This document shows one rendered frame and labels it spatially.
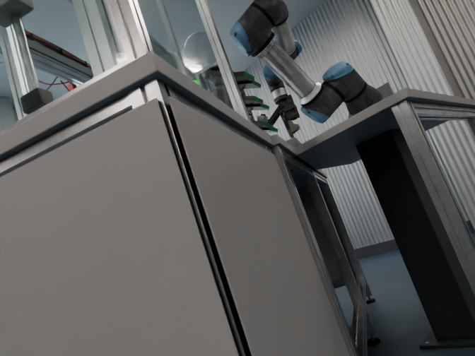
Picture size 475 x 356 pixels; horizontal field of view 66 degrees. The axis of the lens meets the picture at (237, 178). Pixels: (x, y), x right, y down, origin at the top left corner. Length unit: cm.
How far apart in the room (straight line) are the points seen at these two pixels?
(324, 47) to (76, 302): 439
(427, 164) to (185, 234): 85
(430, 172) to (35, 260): 98
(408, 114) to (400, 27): 288
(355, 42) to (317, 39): 50
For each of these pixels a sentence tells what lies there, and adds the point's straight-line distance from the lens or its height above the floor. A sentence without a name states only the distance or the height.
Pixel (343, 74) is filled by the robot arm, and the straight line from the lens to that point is 156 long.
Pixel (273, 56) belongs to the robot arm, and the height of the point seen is 122.
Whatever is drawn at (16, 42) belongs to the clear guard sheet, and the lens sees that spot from 75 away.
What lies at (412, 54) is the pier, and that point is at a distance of 393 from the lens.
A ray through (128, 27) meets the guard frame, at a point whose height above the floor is 94.
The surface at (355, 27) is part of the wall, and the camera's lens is 455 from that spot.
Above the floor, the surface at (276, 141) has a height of 84.
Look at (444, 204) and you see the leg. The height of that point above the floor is 51.
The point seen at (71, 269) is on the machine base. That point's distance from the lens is 55.
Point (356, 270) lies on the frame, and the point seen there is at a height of 21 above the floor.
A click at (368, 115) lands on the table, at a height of 84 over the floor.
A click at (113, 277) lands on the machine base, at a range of 51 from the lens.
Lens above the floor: 59
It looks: 10 degrees up
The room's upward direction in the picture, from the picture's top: 19 degrees counter-clockwise
